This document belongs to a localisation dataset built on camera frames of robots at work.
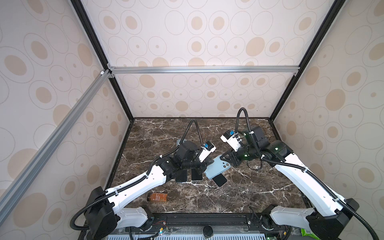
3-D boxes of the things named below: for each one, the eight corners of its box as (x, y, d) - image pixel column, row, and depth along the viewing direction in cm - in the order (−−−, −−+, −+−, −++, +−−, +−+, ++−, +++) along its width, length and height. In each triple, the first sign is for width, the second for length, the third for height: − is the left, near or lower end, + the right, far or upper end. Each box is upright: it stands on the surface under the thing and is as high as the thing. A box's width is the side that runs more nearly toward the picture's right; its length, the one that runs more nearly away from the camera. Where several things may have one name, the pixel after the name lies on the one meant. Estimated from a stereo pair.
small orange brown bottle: (148, 202, 82) (145, 200, 78) (149, 195, 84) (147, 192, 81) (166, 202, 82) (165, 200, 78) (167, 195, 84) (166, 192, 81)
